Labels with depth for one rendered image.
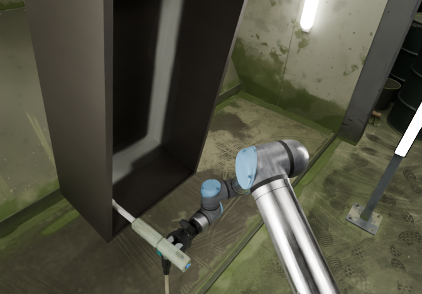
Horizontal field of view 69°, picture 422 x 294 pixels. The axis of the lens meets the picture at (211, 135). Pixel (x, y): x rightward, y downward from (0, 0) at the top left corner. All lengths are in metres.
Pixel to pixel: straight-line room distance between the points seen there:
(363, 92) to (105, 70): 2.35
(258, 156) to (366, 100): 2.08
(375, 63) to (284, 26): 0.82
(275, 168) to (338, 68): 2.06
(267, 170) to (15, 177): 1.65
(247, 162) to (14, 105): 1.66
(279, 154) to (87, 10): 0.60
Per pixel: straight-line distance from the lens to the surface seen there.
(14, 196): 2.19
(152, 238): 1.36
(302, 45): 2.92
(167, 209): 2.13
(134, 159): 1.78
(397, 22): 2.67
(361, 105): 2.91
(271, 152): 0.89
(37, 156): 2.21
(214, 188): 1.41
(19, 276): 2.07
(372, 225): 2.43
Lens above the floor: 1.68
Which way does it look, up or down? 37 degrees down
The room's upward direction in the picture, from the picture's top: 4 degrees clockwise
